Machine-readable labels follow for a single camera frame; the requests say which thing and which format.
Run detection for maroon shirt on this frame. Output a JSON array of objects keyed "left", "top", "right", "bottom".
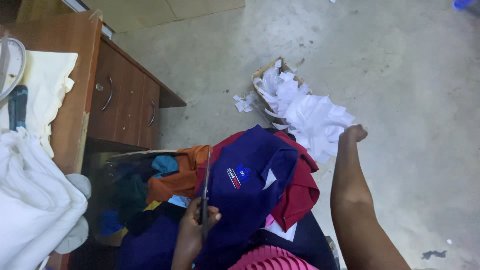
[{"left": 194, "top": 130, "right": 321, "bottom": 233}]

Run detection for small white scraps cluster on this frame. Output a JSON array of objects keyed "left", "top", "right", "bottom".
[{"left": 233, "top": 91, "right": 260, "bottom": 114}]

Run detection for dark metal scissors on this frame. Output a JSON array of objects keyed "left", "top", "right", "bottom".
[{"left": 200, "top": 151, "right": 212, "bottom": 242}]

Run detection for orange garment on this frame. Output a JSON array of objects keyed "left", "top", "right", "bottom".
[{"left": 146, "top": 145, "right": 213, "bottom": 205}]

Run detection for curved metal drawer handle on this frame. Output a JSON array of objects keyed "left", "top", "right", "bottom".
[
  {"left": 147, "top": 99, "right": 157, "bottom": 128},
  {"left": 101, "top": 76, "right": 113, "bottom": 112}
]

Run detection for pile of white fabric scraps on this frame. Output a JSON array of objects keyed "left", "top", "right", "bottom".
[{"left": 253, "top": 60, "right": 356, "bottom": 164}]

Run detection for white backing patch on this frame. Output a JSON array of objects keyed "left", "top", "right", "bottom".
[{"left": 262, "top": 168, "right": 277, "bottom": 191}]

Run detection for dark teal tool handle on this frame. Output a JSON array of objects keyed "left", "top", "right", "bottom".
[{"left": 8, "top": 85, "right": 29, "bottom": 132}]

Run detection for pink pleated garment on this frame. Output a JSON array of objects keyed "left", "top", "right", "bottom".
[{"left": 228, "top": 244, "right": 320, "bottom": 270}]

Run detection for person's left hand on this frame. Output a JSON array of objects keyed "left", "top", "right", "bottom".
[{"left": 174, "top": 197, "right": 222, "bottom": 257}]

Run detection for dark navy garment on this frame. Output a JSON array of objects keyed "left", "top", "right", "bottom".
[{"left": 119, "top": 209, "right": 339, "bottom": 270}]

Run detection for grey cloth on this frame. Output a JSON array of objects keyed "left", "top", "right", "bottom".
[{"left": 54, "top": 173, "right": 92, "bottom": 256}]

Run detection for navy blue shirt with logo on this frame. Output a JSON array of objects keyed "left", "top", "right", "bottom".
[{"left": 194, "top": 125, "right": 301, "bottom": 270}]

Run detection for brown wooden desk with drawers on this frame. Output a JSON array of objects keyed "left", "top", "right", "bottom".
[{"left": 0, "top": 10, "right": 188, "bottom": 270}]

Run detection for person's right hand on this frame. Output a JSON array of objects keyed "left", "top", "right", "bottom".
[{"left": 337, "top": 124, "right": 368, "bottom": 151}]

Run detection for blue plastic object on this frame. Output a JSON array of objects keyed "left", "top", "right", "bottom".
[{"left": 451, "top": 0, "right": 478, "bottom": 11}]

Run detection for cream cloth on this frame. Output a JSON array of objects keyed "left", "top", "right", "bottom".
[{"left": 0, "top": 50, "right": 79, "bottom": 159}]

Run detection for white cloth heap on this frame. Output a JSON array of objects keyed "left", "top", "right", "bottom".
[{"left": 0, "top": 127, "right": 89, "bottom": 270}]

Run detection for white paper piece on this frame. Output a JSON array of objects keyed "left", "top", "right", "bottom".
[{"left": 262, "top": 220, "right": 298, "bottom": 242}]

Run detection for round white plate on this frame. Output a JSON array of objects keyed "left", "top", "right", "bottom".
[{"left": 0, "top": 37, "right": 27, "bottom": 102}]

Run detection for cardboard box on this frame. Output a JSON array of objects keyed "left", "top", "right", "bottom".
[{"left": 251, "top": 56, "right": 313, "bottom": 127}]

